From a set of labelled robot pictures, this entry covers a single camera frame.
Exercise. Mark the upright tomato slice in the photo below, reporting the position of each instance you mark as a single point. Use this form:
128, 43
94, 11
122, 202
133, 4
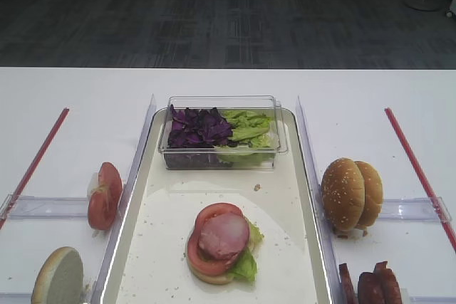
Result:
104, 199

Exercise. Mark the clear pusher track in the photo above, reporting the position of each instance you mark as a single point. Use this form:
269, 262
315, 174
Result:
428, 209
429, 300
35, 207
15, 298

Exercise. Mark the clear long divider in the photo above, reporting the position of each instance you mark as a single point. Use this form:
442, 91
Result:
106, 269
330, 266

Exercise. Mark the tomato slice on burger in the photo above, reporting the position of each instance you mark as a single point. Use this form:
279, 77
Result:
211, 211

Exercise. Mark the rear sesame bun top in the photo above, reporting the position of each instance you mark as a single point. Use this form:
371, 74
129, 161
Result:
373, 195

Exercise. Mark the left upper clear pusher track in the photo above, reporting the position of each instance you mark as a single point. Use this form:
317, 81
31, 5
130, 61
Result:
35, 207

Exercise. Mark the right lower clear pusher track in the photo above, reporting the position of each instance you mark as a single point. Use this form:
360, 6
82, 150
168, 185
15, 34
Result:
429, 300

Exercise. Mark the front meat patty slice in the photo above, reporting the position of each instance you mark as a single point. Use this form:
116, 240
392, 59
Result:
347, 284

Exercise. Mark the left red rail strip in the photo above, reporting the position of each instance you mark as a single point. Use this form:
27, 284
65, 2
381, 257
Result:
35, 165

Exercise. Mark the sesame bun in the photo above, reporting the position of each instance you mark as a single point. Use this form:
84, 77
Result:
343, 194
373, 195

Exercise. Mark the right red rail strip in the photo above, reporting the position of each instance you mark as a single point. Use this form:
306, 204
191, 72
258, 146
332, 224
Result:
420, 168

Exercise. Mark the upright bun bottom half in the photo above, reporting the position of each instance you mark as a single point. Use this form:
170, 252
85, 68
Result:
60, 279

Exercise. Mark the pink ham slice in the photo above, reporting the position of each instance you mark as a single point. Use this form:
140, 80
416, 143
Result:
224, 236

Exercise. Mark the clear plastic salad box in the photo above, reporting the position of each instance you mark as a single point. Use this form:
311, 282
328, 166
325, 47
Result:
206, 158

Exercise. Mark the middle meat patty slice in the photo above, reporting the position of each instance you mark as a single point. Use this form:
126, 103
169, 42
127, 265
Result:
369, 289

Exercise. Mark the left clear long divider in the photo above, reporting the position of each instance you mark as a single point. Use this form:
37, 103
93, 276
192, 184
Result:
106, 269

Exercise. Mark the green lettuce leaves pile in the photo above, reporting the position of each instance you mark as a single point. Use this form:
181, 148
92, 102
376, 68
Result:
252, 133

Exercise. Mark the rear meat patty slice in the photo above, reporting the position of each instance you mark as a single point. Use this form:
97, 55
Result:
388, 283

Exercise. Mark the purple cabbage leaves pile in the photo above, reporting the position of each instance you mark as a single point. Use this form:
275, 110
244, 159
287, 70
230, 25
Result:
192, 128

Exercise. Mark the white floor stand base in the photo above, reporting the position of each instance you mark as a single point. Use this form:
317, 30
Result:
423, 5

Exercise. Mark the front sesame bun top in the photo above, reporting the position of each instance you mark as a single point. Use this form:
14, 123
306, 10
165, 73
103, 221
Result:
343, 194

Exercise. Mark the lettuce leaf on burger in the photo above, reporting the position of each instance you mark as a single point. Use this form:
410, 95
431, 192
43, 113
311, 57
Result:
245, 268

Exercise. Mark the right upper clear pusher track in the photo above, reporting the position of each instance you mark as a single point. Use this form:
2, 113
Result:
428, 209

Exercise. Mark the white metal tray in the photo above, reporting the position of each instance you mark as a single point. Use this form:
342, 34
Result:
148, 255

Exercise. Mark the left lower clear pusher track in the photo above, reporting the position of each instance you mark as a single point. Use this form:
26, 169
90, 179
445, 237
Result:
15, 298

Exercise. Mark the bottom bun on tray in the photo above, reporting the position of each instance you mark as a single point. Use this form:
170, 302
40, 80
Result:
210, 277

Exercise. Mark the meat patty slice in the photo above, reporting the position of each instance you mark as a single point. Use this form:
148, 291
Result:
347, 284
369, 289
388, 283

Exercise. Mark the right clear long divider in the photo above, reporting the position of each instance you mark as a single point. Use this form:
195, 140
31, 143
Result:
330, 266

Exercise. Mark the red rail strip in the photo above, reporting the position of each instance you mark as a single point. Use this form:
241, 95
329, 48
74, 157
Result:
420, 168
35, 165

